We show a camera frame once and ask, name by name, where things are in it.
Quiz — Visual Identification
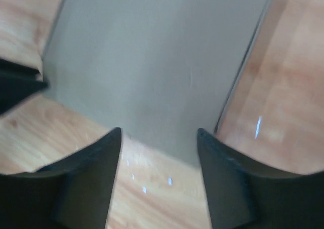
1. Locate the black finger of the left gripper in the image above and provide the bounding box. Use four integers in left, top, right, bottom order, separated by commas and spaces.
1, 59, 49, 115

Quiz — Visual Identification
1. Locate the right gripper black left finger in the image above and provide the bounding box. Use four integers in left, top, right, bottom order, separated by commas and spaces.
1, 128, 122, 228

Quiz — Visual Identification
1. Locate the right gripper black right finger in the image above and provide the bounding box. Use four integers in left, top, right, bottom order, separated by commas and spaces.
197, 129, 323, 228

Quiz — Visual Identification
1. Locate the brown cardboard box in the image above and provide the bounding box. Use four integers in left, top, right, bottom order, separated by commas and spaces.
43, 0, 272, 167

